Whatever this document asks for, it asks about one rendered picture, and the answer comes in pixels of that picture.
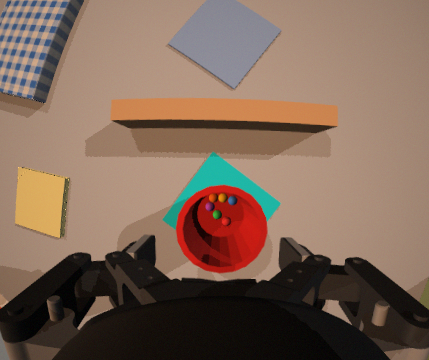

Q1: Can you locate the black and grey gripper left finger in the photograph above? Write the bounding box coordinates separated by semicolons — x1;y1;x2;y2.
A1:
0;235;196;360

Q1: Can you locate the red marble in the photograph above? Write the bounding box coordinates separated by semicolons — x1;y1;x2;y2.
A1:
222;217;231;226

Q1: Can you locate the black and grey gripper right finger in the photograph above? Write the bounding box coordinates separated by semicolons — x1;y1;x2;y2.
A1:
245;237;429;360

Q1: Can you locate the blue marble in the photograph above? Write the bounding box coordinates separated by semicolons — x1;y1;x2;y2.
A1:
228;196;237;205

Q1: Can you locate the yellow square pad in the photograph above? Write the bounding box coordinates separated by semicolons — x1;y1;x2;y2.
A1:
15;167;70;238

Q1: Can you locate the red cup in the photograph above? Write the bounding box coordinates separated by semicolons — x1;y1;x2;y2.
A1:
176;185;267;273

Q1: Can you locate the green marble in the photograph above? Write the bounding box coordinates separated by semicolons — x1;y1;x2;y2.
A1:
213;210;222;219

